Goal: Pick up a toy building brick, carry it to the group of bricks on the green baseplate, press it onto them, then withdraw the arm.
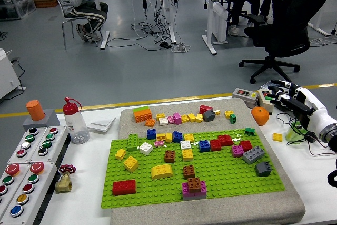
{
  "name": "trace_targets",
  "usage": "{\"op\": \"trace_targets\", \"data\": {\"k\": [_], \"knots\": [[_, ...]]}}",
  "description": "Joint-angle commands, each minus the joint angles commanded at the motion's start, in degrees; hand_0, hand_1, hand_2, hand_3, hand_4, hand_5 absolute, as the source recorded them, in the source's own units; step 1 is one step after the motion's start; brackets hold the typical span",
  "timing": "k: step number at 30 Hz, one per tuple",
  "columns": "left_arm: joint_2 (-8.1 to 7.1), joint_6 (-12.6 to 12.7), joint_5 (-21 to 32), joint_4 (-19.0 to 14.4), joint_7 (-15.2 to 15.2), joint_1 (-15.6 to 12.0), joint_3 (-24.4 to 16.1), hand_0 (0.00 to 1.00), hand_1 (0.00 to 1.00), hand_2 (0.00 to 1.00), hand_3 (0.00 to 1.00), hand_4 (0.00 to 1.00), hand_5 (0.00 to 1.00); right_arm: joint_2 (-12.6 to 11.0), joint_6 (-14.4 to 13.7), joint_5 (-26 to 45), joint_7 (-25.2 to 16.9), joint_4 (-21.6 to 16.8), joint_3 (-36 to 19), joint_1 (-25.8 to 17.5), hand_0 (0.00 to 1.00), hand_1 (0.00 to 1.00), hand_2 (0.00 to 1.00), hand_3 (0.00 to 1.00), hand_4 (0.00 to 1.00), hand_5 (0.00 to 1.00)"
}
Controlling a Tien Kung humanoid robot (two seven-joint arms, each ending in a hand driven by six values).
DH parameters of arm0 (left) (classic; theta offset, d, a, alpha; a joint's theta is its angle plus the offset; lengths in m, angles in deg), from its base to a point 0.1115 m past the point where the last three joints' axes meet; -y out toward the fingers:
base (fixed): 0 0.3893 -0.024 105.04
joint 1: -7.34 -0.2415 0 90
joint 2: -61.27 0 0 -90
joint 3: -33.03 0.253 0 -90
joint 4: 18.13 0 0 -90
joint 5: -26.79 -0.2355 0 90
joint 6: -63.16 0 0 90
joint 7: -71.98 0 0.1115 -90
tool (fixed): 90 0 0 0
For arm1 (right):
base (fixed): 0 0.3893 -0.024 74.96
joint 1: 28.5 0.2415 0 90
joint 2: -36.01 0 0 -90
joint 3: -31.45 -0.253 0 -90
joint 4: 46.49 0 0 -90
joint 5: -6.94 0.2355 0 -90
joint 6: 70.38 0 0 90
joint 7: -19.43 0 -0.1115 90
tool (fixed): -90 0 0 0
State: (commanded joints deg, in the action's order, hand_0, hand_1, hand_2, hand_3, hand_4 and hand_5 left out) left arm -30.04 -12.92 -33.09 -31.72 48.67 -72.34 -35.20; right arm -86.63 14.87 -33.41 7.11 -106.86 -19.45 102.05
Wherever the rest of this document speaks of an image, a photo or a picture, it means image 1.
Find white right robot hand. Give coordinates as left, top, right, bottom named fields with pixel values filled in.
left=265, top=79, right=337, bottom=138

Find light grey long brick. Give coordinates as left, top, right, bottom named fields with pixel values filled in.
left=242, top=145, right=266, bottom=164

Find dark grey square brick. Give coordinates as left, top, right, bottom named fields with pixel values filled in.
left=254, top=161, right=273, bottom=178

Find dark grey sloped brick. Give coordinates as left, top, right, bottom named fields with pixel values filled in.
left=202, top=109, right=216, bottom=123

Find magenta wide brick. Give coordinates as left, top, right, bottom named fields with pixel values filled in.
left=181, top=180, right=208, bottom=198

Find brown square brick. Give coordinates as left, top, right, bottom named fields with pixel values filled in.
left=164, top=150, right=176, bottom=164
left=187, top=177, right=202, bottom=193
left=183, top=165, right=196, bottom=179

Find grey flat base brick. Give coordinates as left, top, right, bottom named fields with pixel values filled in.
left=182, top=193, right=207, bottom=201

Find yellow arch brick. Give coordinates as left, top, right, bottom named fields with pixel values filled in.
left=150, top=164, right=174, bottom=180

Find orange large brick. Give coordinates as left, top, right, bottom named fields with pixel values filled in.
left=133, top=109, right=153, bottom=124

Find green studded baseplate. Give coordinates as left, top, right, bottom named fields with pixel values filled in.
left=101, top=128, right=286, bottom=209

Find lime green tall brick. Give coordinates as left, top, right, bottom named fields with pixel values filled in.
left=127, top=133, right=140, bottom=152

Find red long brick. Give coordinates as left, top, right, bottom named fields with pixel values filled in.
left=112, top=179, right=137, bottom=197

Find green translucent cup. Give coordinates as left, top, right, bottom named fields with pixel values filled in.
left=286, top=127, right=308, bottom=145

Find orange fruit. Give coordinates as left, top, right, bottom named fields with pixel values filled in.
left=250, top=106, right=270, bottom=126

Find black office chair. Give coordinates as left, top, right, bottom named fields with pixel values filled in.
left=238, top=0, right=336, bottom=85

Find seated person dark trousers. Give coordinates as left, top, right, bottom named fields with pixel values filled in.
left=226, top=0, right=277, bottom=37

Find white computer tower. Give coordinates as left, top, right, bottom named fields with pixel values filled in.
left=212, top=1, right=229, bottom=44

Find white floor adapter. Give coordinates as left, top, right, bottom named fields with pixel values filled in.
left=171, top=42, right=192, bottom=53

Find grey-brown foam mat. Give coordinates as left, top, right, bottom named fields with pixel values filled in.
left=110, top=97, right=306, bottom=225

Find clear bottle red cap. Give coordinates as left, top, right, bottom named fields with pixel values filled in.
left=62, top=96, right=91, bottom=145

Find grey metal chair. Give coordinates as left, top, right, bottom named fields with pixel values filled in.
left=54, top=0, right=106, bottom=51

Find brass valve red handwheel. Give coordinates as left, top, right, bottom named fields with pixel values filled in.
left=54, top=163, right=77, bottom=194

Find grey square block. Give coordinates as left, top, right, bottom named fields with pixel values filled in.
left=22, top=109, right=61, bottom=132

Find grey four-button box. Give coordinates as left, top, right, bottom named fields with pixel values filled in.
left=30, top=125, right=70, bottom=163
left=7, top=126, right=48, bottom=164

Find orange cylinder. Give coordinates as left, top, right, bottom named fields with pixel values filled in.
left=25, top=100, right=46, bottom=121

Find grey box red mushroom button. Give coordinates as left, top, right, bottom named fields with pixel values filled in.
left=0, top=161, right=58, bottom=225
left=0, top=163, right=31, bottom=219

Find brown wooden box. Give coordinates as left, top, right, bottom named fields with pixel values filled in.
left=32, top=0, right=59, bottom=9

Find white cabinet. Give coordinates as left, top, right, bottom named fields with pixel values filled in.
left=0, top=48, right=27, bottom=101

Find clear plastic crate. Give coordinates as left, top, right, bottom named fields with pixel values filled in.
left=0, top=0, right=37, bottom=21

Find thin black wires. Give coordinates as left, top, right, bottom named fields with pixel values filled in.
left=276, top=111, right=337, bottom=157

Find white red-green switch box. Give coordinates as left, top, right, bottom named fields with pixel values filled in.
left=257, top=88, right=276, bottom=112

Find grey two-button switch box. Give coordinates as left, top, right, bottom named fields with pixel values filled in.
left=231, top=87, right=259, bottom=109

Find white desk leg frame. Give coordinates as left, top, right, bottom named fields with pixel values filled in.
left=307, top=0, right=337, bottom=37

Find tangle of desk cables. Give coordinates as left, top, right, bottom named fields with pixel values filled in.
left=106, top=0, right=190, bottom=52

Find white wall switch plate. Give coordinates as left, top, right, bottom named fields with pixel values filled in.
left=87, top=116, right=116, bottom=134

